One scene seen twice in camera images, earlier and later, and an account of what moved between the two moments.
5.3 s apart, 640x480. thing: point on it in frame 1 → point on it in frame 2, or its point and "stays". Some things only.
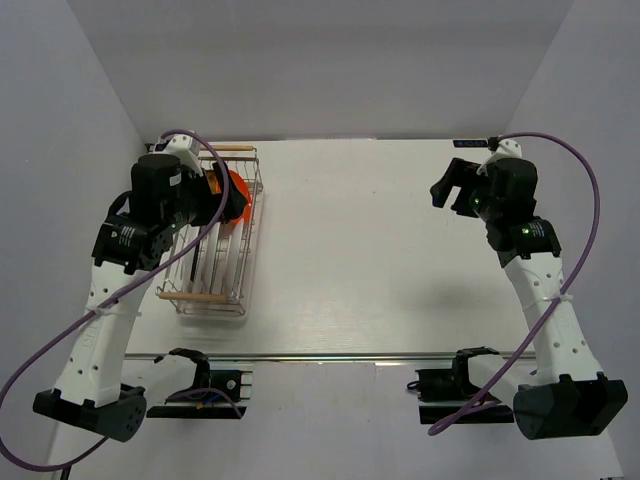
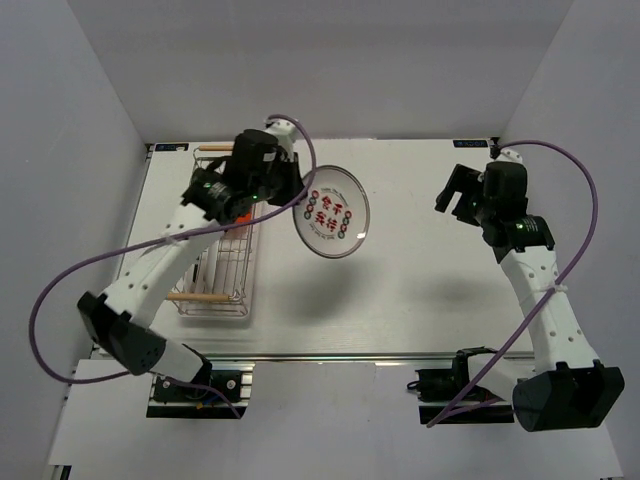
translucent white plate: [205, 268] stays
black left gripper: [214, 201] → [296, 187]
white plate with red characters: [228, 257] → [333, 219]
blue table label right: [470, 143] stays
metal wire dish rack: [212, 275] stays
